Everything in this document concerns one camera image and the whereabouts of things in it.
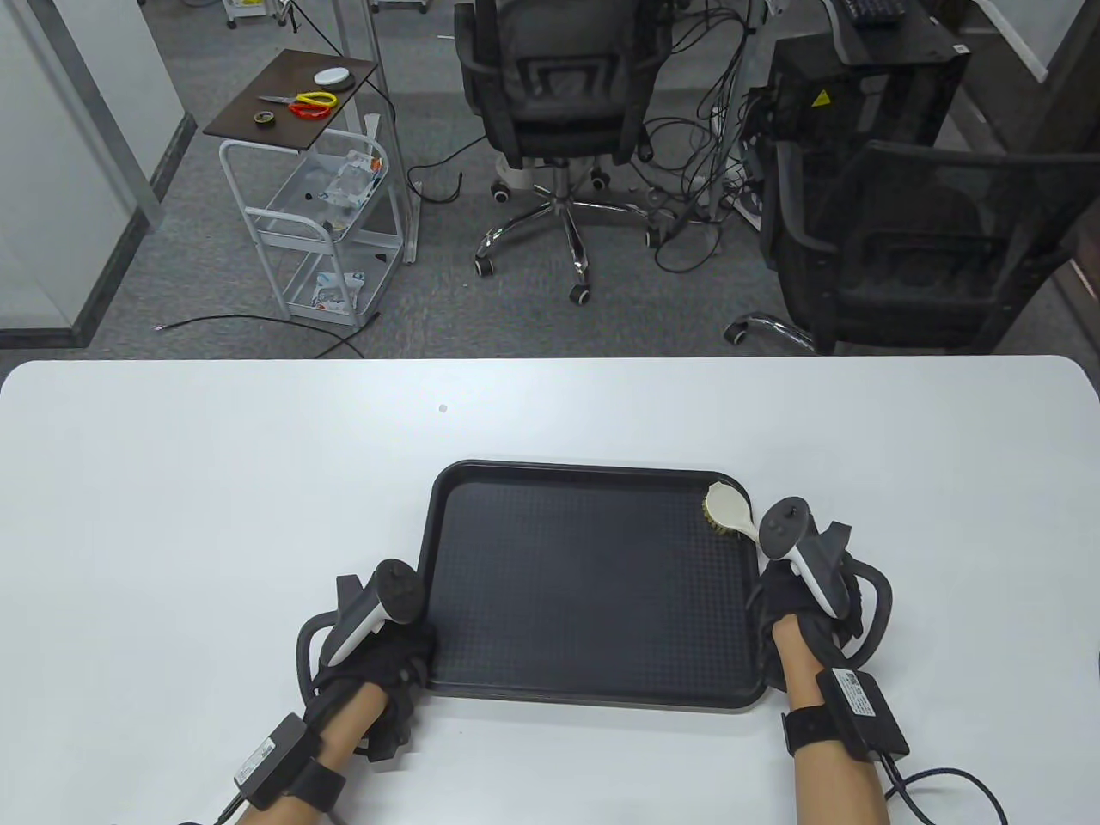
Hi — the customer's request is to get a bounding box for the person's left hand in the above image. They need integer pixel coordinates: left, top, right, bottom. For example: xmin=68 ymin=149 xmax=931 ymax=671
xmin=309 ymin=614 xmax=439 ymax=761

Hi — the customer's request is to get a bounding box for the person's right hand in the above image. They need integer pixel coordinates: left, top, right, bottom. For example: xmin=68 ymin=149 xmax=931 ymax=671
xmin=746 ymin=559 xmax=865 ymax=688

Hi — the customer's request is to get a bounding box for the wooden handle pot brush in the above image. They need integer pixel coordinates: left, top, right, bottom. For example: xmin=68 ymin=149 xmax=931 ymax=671
xmin=703 ymin=483 xmax=761 ymax=544

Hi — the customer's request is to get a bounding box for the black plastic tray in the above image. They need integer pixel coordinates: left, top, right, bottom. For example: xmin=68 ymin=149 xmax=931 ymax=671
xmin=417 ymin=460 xmax=767 ymax=712

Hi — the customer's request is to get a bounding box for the person's left forearm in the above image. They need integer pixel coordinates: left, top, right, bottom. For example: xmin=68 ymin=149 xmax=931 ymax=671
xmin=236 ymin=683 xmax=389 ymax=825

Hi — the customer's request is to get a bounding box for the person's right forearm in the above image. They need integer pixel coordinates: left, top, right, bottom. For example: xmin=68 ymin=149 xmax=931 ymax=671
xmin=769 ymin=623 xmax=890 ymax=825

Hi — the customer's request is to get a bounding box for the black mesh office chair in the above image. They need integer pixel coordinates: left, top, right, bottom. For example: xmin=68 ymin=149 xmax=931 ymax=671
xmin=724 ymin=137 xmax=1100 ymax=355

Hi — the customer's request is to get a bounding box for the clear plastic packet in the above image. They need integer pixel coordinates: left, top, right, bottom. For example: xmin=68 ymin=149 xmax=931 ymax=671
xmin=318 ymin=149 xmax=385 ymax=207
xmin=311 ymin=271 xmax=366 ymax=312

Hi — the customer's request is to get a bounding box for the white metal desk leg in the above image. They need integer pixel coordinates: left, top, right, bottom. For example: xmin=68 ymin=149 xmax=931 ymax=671
xmin=331 ymin=0 xmax=422 ymax=265

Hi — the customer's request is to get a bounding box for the black computer tower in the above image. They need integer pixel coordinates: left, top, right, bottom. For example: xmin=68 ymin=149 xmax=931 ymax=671
xmin=761 ymin=9 xmax=974 ymax=160

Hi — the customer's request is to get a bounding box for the white cart with brown top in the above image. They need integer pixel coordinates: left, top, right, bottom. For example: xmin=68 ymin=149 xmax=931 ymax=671
xmin=204 ymin=49 xmax=405 ymax=329

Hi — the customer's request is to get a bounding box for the black padded office chair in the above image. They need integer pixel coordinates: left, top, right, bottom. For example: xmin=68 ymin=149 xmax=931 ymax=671
xmin=451 ymin=0 xmax=675 ymax=306

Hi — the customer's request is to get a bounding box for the black keyboard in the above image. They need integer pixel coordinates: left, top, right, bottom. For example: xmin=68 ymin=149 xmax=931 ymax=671
xmin=835 ymin=0 xmax=908 ymax=27

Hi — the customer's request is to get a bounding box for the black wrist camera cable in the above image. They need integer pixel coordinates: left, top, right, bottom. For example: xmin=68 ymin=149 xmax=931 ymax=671
xmin=877 ymin=748 xmax=1008 ymax=825

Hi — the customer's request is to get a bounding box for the thin black floor cable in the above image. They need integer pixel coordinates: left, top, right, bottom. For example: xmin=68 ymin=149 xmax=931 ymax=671
xmin=155 ymin=315 xmax=366 ymax=358

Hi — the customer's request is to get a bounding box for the tangle of black cables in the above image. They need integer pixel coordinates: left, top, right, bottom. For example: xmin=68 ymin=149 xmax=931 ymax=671
xmin=636 ymin=0 xmax=774 ymax=276

